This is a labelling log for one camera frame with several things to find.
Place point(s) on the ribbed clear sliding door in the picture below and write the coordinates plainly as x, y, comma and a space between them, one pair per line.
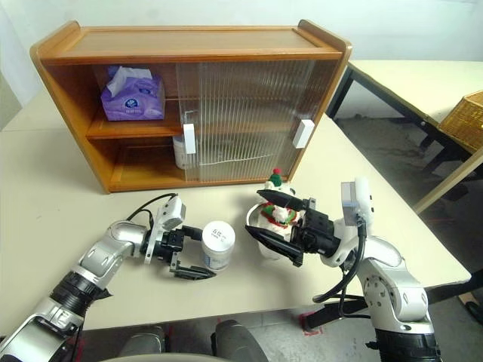
320, 90
188, 90

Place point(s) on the wooden cabinet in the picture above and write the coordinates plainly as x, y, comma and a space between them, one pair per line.
188, 41

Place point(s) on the white plush toy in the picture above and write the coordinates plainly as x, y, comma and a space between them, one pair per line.
279, 216

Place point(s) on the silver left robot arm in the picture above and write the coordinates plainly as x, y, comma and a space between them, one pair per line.
94, 260

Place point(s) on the pale robot torso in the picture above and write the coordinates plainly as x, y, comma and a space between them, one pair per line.
170, 358

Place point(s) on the dark grey rounded shape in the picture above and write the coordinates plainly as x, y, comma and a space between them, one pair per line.
237, 341

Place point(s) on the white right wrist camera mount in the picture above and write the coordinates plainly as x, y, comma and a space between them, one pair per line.
358, 200

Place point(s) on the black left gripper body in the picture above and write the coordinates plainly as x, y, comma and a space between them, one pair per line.
171, 243

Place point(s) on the brown wooden shelf board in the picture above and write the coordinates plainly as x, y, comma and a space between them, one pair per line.
132, 130

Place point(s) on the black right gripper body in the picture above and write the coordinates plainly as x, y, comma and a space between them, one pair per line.
315, 234

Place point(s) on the wicker basket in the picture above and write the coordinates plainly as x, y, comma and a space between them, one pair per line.
464, 120

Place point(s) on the white labelled jar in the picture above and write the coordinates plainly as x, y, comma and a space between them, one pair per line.
219, 241
179, 152

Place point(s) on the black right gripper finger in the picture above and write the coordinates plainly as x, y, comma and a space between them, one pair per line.
275, 243
281, 199

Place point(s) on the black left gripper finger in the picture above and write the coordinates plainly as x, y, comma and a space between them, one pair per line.
193, 232
192, 273

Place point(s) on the purple tissue pack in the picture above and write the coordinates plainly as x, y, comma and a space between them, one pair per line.
132, 102

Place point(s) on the black framed side table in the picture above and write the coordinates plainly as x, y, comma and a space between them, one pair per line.
407, 86

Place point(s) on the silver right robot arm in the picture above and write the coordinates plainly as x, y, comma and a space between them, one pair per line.
392, 286

